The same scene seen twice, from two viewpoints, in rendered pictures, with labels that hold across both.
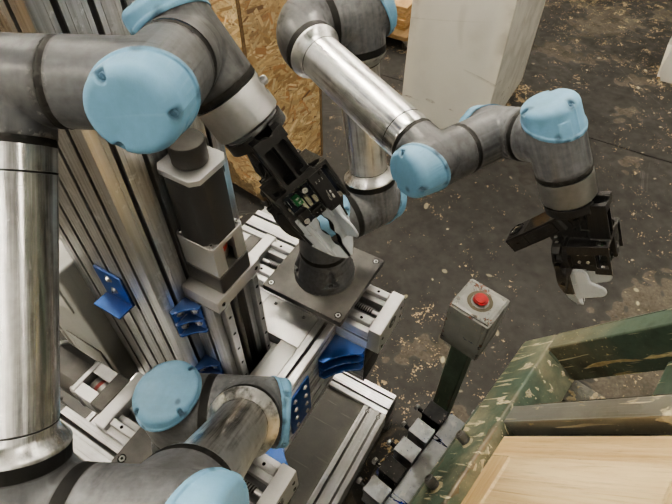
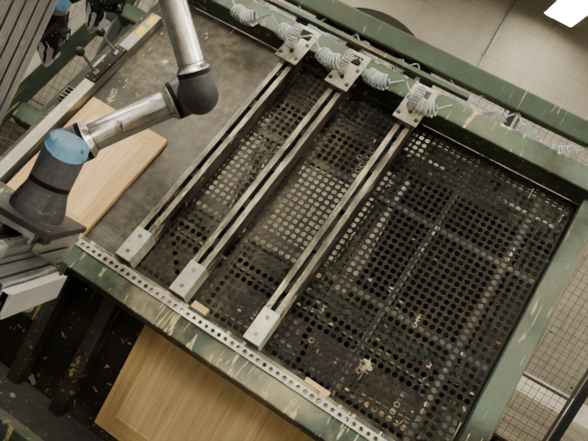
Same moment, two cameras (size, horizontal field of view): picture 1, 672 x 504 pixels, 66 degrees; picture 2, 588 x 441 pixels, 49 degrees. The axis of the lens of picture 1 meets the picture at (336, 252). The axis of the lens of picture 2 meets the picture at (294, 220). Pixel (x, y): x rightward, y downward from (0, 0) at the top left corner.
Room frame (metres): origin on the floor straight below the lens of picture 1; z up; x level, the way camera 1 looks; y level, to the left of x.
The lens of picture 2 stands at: (0.57, 2.14, 1.59)
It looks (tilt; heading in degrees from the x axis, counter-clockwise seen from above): 8 degrees down; 244
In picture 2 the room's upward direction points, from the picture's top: 29 degrees clockwise
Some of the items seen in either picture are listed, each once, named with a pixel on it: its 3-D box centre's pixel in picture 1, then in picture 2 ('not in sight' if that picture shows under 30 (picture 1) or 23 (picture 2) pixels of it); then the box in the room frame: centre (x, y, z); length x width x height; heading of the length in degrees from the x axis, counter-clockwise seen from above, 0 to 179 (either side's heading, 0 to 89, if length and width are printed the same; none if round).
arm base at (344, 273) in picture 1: (324, 259); not in sight; (0.81, 0.03, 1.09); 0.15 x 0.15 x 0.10
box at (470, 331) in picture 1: (473, 320); not in sight; (0.79, -0.38, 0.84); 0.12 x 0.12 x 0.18; 49
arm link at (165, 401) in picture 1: (176, 404); (61, 157); (0.38, 0.27, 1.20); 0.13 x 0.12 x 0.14; 86
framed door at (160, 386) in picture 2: not in sight; (224, 429); (-0.52, 0.23, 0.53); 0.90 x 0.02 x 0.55; 139
